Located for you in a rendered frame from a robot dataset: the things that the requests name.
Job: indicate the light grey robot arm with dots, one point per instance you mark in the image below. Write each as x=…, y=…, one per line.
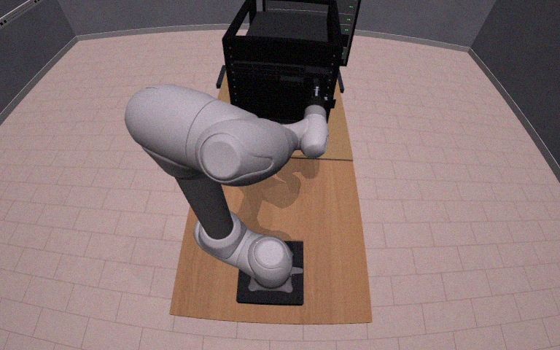
x=176, y=125

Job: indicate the tan wooden board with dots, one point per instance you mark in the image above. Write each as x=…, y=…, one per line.
x=338, y=146

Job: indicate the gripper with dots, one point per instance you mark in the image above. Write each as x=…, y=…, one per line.
x=315, y=99

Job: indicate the black metal rack frame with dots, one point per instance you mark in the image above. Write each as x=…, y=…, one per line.
x=266, y=98

